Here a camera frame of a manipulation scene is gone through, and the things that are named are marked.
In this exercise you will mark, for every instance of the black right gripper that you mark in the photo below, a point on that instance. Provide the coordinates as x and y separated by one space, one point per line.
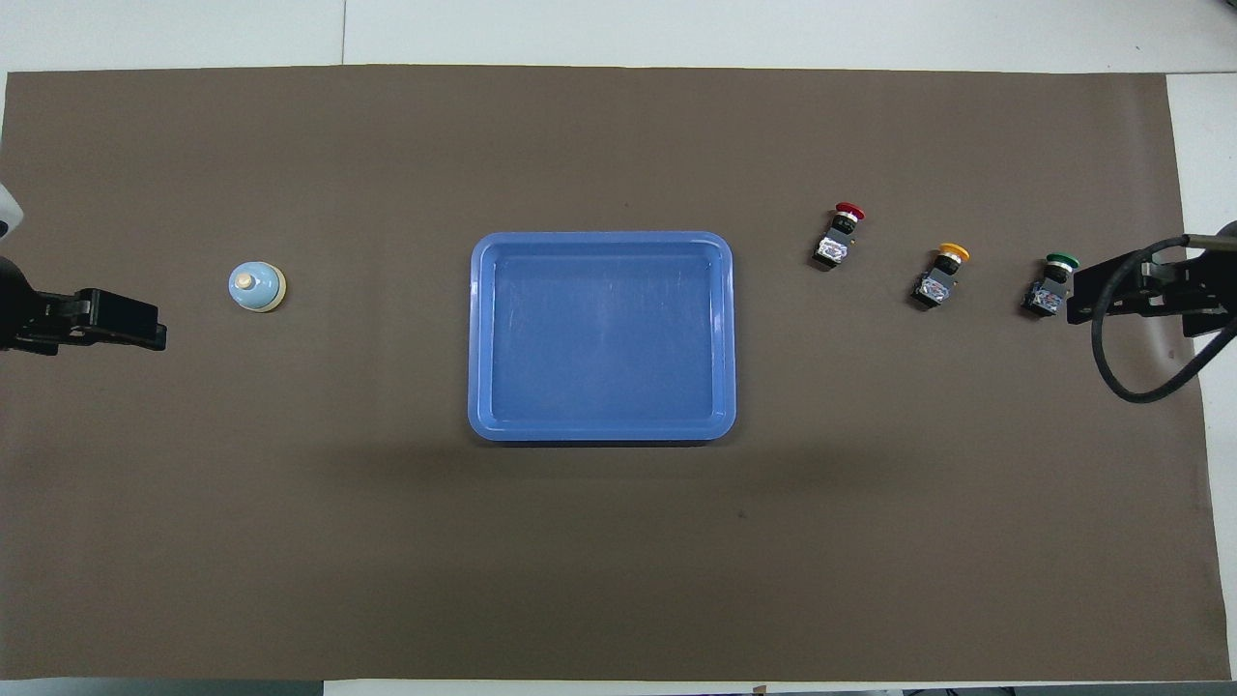
1203 285

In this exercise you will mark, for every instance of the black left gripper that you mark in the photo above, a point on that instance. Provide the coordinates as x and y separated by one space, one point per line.
29 309

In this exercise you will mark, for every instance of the green push button switch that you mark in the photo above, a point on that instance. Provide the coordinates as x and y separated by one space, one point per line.
1046 295

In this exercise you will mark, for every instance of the yellow push button switch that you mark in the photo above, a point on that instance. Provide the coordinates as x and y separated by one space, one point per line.
935 287

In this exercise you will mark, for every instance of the red push button switch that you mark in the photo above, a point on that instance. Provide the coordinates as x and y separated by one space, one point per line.
833 248

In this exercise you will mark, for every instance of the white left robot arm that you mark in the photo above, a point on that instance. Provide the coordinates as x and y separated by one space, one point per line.
8 213

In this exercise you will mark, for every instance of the light blue service bell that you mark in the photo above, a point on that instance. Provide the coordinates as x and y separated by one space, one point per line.
256 288

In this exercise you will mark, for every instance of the blue plastic tray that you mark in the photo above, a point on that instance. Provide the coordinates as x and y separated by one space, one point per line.
599 338

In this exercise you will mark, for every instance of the brown table mat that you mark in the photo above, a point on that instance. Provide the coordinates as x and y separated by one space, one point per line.
387 541

